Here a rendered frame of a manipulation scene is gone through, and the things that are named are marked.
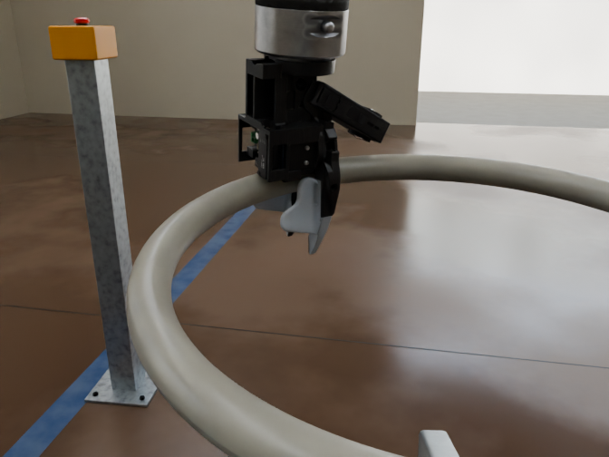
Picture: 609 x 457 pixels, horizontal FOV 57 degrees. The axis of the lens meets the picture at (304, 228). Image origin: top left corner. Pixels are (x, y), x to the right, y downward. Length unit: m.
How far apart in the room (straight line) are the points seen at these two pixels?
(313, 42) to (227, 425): 0.36
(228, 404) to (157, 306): 0.10
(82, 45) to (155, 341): 1.25
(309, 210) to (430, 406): 1.28
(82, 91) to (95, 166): 0.20
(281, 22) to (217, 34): 6.15
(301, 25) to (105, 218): 1.19
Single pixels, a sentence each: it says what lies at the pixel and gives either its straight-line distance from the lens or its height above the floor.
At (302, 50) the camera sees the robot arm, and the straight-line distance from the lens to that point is 0.53.
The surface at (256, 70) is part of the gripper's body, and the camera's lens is 0.55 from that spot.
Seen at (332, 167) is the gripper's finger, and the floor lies 0.95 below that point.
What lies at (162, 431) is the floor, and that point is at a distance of 1.73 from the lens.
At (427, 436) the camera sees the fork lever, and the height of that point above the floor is 0.93.
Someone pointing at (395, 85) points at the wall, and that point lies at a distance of 6.34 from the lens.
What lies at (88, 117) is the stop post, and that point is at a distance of 1.58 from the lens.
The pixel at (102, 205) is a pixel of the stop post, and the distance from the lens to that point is 1.63.
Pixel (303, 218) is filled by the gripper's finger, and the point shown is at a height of 0.89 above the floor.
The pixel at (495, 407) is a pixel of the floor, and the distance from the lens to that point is 1.85.
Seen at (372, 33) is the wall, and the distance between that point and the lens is 6.32.
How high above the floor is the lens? 1.09
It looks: 20 degrees down
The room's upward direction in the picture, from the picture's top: straight up
